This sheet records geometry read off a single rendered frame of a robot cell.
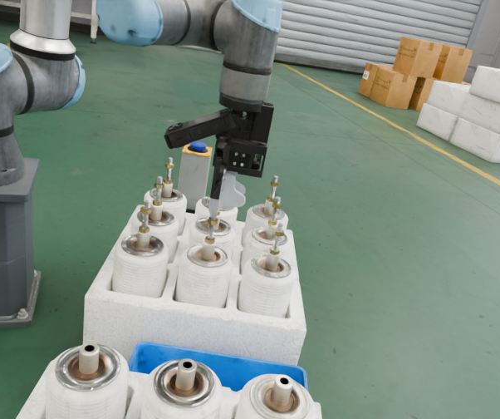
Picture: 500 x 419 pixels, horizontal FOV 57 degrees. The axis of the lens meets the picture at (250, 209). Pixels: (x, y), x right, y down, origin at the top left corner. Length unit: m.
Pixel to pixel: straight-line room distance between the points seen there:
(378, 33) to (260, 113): 5.92
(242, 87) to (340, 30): 5.70
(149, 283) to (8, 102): 0.41
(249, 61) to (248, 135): 0.12
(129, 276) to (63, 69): 0.42
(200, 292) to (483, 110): 2.88
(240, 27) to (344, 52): 5.75
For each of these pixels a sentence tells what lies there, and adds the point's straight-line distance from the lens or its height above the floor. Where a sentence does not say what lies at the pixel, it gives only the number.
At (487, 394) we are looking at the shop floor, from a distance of 1.21.
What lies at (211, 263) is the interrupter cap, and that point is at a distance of 0.83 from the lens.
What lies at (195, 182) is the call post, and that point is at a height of 0.24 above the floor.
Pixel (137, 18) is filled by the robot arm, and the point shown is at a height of 0.64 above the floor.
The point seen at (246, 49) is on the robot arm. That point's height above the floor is 0.62.
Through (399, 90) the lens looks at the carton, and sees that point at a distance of 4.55.
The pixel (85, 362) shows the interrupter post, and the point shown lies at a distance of 0.61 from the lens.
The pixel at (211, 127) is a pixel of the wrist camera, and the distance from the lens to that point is 0.74.
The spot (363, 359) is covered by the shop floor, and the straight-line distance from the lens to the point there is 1.13.
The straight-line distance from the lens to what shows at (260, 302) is 0.85.
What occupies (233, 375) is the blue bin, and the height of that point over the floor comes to 0.08.
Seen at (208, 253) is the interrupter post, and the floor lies 0.26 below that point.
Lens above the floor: 0.69
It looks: 24 degrees down
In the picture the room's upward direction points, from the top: 11 degrees clockwise
